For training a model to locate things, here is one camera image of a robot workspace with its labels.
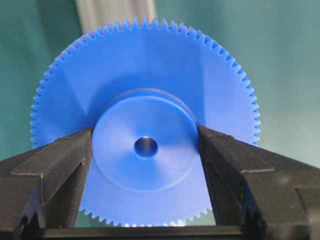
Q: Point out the large blue plastic gear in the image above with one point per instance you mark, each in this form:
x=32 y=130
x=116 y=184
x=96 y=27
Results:
x=145 y=88

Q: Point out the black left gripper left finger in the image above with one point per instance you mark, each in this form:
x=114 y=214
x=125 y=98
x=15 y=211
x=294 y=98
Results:
x=43 y=187

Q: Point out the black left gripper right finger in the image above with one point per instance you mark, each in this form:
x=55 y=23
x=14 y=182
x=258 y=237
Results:
x=277 y=197

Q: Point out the aluminium extrusion rail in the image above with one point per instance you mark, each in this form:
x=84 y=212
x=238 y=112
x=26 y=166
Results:
x=95 y=13

